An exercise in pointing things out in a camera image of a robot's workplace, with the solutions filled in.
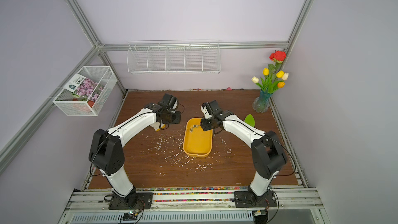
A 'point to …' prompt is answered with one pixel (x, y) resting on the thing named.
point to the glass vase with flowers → (273, 78)
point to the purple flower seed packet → (88, 88)
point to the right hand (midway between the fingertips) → (203, 123)
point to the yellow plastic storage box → (197, 142)
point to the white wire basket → (73, 103)
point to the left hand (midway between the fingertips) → (179, 120)
